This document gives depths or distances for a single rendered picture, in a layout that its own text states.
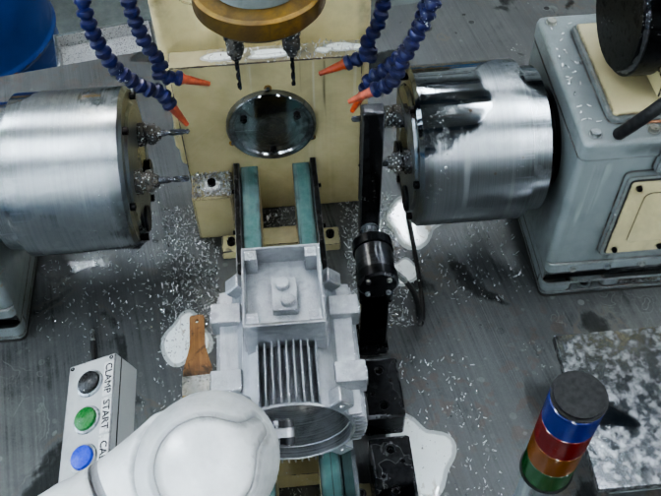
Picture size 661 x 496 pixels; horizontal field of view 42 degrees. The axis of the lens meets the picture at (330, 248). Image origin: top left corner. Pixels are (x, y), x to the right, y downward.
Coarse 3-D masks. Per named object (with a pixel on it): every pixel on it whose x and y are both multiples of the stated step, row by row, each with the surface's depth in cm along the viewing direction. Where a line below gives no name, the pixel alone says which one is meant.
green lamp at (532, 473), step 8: (528, 464) 101; (528, 472) 102; (536, 472) 100; (528, 480) 103; (536, 480) 101; (544, 480) 100; (552, 480) 100; (560, 480) 100; (568, 480) 101; (544, 488) 102; (552, 488) 101; (560, 488) 102
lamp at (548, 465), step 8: (528, 448) 100; (536, 448) 97; (528, 456) 100; (536, 456) 98; (544, 456) 96; (536, 464) 99; (544, 464) 97; (552, 464) 96; (560, 464) 96; (568, 464) 96; (576, 464) 98; (544, 472) 99; (552, 472) 98; (560, 472) 98; (568, 472) 98
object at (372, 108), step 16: (368, 112) 110; (384, 112) 110; (368, 128) 112; (384, 128) 113; (368, 144) 115; (368, 160) 117; (368, 176) 120; (368, 192) 122; (368, 208) 125; (368, 224) 128
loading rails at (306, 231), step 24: (240, 168) 150; (312, 168) 148; (240, 192) 146; (312, 192) 151; (240, 216) 142; (312, 216) 143; (240, 240) 139; (264, 240) 149; (288, 240) 149; (312, 240) 140; (336, 240) 152; (240, 264) 136; (336, 456) 117; (288, 480) 125; (312, 480) 125; (336, 480) 115
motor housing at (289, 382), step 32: (224, 352) 110; (256, 352) 108; (288, 352) 107; (320, 352) 108; (352, 352) 110; (256, 384) 105; (288, 384) 102; (320, 384) 105; (288, 416) 118; (320, 416) 117; (352, 416) 107; (288, 448) 116; (320, 448) 115
